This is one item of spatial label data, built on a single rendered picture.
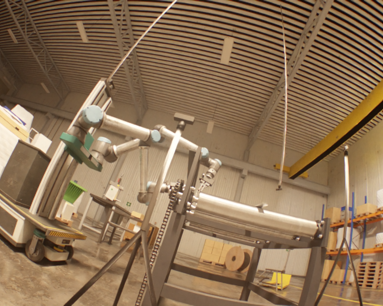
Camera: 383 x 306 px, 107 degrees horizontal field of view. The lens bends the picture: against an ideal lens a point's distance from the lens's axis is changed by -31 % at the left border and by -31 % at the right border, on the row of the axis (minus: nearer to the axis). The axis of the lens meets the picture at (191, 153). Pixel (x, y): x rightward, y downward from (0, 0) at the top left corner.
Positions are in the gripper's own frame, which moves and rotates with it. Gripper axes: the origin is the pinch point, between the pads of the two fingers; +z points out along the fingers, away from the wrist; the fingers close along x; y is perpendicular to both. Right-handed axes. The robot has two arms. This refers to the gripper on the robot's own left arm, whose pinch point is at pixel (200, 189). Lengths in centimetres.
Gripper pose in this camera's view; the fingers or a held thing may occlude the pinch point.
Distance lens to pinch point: 182.7
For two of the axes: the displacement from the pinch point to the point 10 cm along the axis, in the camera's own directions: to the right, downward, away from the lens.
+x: 8.5, 4.7, -2.2
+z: -5.2, 6.9, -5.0
